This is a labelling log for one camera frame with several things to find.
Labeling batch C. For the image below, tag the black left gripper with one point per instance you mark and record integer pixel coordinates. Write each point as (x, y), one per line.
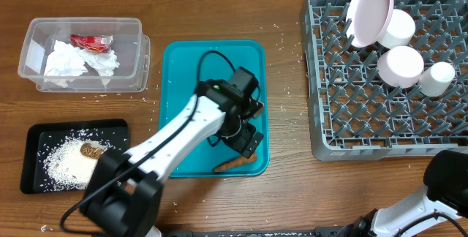
(239, 142)

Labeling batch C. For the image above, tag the orange carrot piece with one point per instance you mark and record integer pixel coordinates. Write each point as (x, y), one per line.
(235, 163)

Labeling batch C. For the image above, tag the white tissue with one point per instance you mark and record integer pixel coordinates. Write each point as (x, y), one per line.
(64, 64)
(103, 63)

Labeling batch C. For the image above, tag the red snack wrapper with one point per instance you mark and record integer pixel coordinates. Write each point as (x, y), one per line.
(96, 44)

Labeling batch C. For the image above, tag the brown patterned cookie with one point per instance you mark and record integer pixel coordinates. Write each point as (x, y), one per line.
(90, 151)

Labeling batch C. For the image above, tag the large white plate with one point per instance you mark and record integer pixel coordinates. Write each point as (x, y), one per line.
(369, 20)

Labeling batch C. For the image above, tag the small pink bowl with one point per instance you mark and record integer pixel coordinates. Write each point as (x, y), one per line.
(400, 66)

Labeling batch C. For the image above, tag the white-green bowl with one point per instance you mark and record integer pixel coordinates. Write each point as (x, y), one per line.
(400, 30)

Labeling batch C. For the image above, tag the white cup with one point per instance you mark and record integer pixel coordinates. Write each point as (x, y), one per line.
(435, 80)

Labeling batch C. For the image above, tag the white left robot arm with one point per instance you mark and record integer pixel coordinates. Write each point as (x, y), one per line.
(124, 193)

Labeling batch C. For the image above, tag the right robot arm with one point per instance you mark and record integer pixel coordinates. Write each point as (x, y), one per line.
(442, 198)

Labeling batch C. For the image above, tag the clear plastic waste bin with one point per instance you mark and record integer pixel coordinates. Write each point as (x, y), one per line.
(130, 44)

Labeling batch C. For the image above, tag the grey dishwasher rack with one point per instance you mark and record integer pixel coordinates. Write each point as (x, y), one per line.
(354, 115)

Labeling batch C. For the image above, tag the black waste tray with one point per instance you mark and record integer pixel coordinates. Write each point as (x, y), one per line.
(33, 138)

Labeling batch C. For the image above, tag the teal plastic tray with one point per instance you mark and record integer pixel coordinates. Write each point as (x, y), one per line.
(179, 71)

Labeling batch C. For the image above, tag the crumpled white tissue in bin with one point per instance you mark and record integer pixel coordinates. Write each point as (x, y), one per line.
(64, 64)

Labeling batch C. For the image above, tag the pile of rice grains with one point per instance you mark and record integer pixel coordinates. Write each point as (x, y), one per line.
(63, 159)

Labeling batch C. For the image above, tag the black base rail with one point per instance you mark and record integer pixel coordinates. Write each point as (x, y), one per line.
(317, 232)

